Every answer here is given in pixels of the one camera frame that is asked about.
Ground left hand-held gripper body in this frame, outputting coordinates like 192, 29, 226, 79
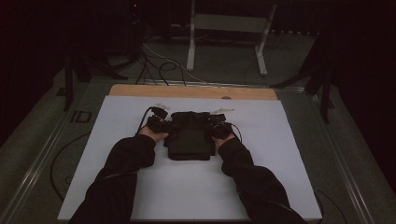
145, 103, 173, 133

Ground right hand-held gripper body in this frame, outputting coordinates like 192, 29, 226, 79
207, 107, 235, 140

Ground black shorts with blue stripes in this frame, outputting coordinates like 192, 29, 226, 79
163, 110, 218, 161

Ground person's left hand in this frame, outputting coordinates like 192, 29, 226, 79
138, 125, 169, 144

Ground person's right hand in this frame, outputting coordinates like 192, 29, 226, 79
213, 132, 237, 148

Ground black metal stand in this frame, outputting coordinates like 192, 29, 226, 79
63, 46, 129, 112
270, 31, 336, 124

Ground dark equipment with red light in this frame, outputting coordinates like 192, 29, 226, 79
122, 0, 149, 62

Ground left hand-held gripper cable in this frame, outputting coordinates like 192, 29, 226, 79
135, 106, 155, 135

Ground hand-held gripper cable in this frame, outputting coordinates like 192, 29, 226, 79
230, 123, 243, 142
135, 106, 155, 135

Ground right hand-held gripper cable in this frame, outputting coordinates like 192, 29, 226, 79
230, 123, 243, 142

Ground black floor cable bundle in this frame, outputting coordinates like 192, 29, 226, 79
134, 49, 188, 87

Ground white floor cable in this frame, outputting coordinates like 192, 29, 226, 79
142, 42, 205, 84

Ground white metal stand frame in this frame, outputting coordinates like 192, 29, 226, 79
186, 0, 278, 77

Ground black floor cable loop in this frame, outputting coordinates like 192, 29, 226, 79
49, 132, 92, 201

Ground aluminium floor rail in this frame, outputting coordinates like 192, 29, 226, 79
309, 91, 376, 224
0, 81, 92, 224

